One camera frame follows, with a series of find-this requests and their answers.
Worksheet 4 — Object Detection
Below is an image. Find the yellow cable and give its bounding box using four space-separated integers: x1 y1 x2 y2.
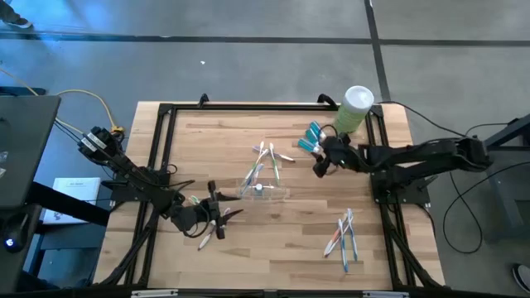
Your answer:
0 68 125 137

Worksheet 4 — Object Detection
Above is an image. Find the black desk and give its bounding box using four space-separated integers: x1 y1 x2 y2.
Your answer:
0 94 62 210

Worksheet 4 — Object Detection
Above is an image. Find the black support beam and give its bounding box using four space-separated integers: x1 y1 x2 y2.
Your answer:
25 180 112 228

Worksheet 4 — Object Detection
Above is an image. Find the black aluminium table frame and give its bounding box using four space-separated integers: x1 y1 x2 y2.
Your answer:
94 101 446 291

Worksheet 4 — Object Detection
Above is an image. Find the grey metal stand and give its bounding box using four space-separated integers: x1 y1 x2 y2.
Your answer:
482 113 530 245

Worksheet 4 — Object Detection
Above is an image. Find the white booklet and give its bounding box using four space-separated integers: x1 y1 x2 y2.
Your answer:
42 176 102 225

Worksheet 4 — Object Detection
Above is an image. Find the green disinfecting wipes canister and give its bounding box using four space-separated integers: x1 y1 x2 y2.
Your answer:
333 84 375 135

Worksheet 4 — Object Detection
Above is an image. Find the black floor cable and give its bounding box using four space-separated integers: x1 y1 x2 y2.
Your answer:
441 160 530 254

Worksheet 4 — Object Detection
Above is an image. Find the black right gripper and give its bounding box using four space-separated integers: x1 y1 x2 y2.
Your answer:
312 134 353 179

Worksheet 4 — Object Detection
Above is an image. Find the black device with light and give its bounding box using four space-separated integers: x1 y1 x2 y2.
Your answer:
0 204 42 291

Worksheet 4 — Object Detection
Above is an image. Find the silver corner bracket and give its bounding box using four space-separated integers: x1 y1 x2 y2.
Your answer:
130 288 180 298
362 290 410 298

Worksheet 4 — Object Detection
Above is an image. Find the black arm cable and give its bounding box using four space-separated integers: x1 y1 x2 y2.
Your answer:
374 100 514 140

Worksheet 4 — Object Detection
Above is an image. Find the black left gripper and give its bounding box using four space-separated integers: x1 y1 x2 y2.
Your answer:
169 180 245 241

